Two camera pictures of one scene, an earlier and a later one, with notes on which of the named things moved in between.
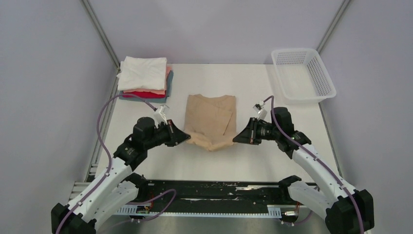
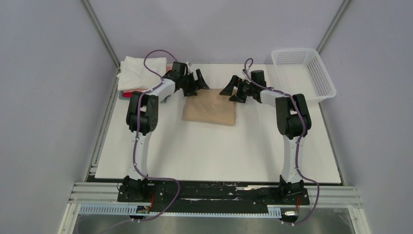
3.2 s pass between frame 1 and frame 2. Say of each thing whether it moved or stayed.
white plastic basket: stayed
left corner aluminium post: stayed
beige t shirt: moved
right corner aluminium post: stayed
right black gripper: moved
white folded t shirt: stayed
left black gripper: moved
